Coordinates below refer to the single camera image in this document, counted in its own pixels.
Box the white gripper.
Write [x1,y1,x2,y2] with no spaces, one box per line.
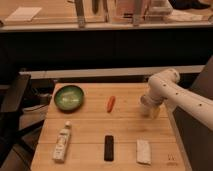
[141,89,164,119]

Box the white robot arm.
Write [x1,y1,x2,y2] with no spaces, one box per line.
[140,68,213,131]

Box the green ceramic bowl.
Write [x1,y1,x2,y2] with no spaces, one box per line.
[54,85,84,111]

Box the white folded cloth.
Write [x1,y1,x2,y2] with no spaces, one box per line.
[136,139,151,165]

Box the orange carrot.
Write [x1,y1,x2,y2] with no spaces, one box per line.
[107,96,116,113]

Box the black remote control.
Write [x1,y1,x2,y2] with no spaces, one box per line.
[104,135,114,161]

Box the white squeeze bottle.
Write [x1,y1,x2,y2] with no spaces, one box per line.
[52,121,72,163]

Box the black chair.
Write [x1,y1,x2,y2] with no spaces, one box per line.
[0,74,44,168]

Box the white paper sheet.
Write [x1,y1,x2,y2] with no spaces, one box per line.
[6,7,42,22]

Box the grey metal rail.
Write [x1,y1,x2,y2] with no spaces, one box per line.
[18,65,205,80]

